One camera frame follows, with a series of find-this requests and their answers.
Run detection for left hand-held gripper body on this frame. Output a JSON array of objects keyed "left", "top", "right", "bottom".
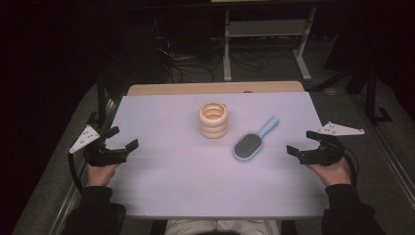
[{"left": 68, "top": 124, "right": 129, "bottom": 168}]

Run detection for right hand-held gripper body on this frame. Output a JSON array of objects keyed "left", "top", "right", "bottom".
[{"left": 298, "top": 120, "right": 366, "bottom": 167}]

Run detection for light blue hairbrush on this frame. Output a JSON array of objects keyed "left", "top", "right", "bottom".
[{"left": 232, "top": 116, "right": 281, "bottom": 163}]

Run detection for person's left hand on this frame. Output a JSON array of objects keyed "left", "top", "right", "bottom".
[{"left": 85, "top": 162, "right": 120, "bottom": 188}]

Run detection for person's right hand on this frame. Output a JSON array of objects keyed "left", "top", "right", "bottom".
[{"left": 305, "top": 156, "right": 353, "bottom": 188}]

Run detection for black metal stand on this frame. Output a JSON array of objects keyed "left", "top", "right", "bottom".
[
  {"left": 308, "top": 64, "right": 394, "bottom": 127},
  {"left": 85, "top": 73, "right": 120, "bottom": 142}
]

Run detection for beige ribbed cup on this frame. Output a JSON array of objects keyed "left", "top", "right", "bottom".
[{"left": 198, "top": 102, "right": 229, "bottom": 140}]

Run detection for wooden table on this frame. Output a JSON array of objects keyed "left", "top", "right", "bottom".
[{"left": 126, "top": 80, "right": 306, "bottom": 97}]

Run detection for person's legs light trousers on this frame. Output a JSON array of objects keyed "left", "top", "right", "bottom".
[{"left": 163, "top": 218, "right": 282, "bottom": 235}]

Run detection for white metal-legged desk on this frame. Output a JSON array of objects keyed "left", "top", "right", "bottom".
[{"left": 209, "top": 0, "right": 318, "bottom": 82}]

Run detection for right hand-held gripper black cable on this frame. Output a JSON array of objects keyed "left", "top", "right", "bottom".
[{"left": 342, "top": 146, "right": 360, "bottom": 188}]

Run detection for hand-held gripper black cable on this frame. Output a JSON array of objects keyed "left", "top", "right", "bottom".
[
  {"left": 342, "top": 146, "right": 360, "bottom": 188},
  {"left": 67, "top": 152, "right": 84, "bottom": 194}
]

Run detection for left hand-held gripper black cable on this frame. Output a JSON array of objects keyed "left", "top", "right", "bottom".
[{"left": 67, "top": 152, "right": 84, "bottom": 194}]

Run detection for aluminium floor rail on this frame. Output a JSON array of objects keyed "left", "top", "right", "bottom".
[
  {"left": 48, "top": 97, "right": 119, "bottom": 235},
  {"left": 353, "top": 96, "right": 415, "bottom": 212}
]

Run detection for black floor cables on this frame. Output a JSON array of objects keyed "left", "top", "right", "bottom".
[{"left": 152, "top": 18, "right": 272, "bottom": 84}]

